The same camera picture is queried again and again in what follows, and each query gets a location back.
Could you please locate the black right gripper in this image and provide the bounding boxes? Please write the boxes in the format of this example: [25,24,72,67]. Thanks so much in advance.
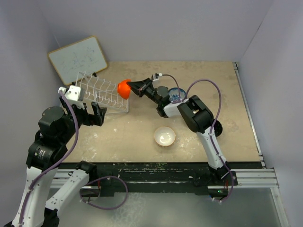
[126,79,161,106]

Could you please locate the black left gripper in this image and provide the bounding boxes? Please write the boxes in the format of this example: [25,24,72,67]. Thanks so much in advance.
[60,95,106,143]

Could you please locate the orange plastic bowl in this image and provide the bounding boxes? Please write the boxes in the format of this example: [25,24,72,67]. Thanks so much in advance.
[117,79,131,100]

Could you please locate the white wire dish rack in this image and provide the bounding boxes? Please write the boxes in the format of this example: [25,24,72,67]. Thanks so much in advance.
[75,72,129,114]

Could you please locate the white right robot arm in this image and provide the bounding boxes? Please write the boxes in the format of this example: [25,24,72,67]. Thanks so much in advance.
[127,79,234,185]

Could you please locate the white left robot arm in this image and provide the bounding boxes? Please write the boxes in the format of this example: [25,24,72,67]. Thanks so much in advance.
[6,102,107,227]

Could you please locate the blue patterned ceramic bowl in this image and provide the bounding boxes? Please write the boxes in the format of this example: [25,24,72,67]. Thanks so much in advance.
[168,87,186,103]

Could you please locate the white ceramic bowl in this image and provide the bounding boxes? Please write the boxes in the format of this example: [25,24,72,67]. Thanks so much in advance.
[154,126,176,147]

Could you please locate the black glossy bowl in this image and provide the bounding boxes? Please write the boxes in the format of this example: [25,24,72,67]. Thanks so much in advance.
[214,121,223,137]

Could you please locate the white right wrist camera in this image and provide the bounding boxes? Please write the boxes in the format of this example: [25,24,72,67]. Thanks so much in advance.
[151,73,163,82]

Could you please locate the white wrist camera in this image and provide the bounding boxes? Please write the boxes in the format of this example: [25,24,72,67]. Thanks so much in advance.
[151,73,163,82]
[58,85,85,109]

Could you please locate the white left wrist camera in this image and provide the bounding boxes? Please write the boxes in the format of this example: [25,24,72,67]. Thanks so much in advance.
[58,85,85,109]

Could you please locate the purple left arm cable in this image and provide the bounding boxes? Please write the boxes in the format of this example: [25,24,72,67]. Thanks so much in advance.
[17,91,80,227]

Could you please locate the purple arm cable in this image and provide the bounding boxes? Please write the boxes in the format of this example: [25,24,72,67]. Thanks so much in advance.
[17,91,80,227]
[161,73,236,204]

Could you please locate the small whiteboard yellow frame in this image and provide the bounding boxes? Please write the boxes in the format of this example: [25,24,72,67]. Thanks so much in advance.
[48,36,107,85]

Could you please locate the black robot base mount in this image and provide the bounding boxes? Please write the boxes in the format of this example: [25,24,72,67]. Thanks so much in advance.
[56,160,237,198]

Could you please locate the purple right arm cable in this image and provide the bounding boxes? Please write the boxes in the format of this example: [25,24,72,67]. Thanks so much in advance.
[161,73,236,204]

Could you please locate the aluminium frame rail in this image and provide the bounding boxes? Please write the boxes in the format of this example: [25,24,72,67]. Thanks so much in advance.
[47,61,289,227]

